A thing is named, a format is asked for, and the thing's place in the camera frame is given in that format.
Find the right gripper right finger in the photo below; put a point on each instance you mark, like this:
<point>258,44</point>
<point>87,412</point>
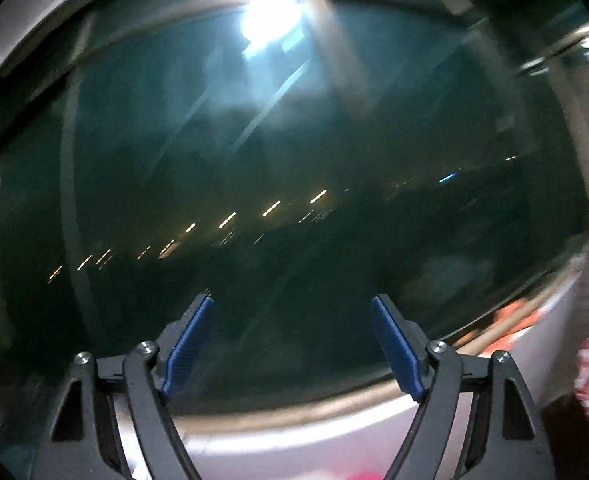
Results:
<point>505,436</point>

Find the orange cloth on sill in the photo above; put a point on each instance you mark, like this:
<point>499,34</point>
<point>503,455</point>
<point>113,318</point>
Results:
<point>514,317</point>

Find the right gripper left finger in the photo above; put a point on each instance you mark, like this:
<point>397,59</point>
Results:
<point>81,438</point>

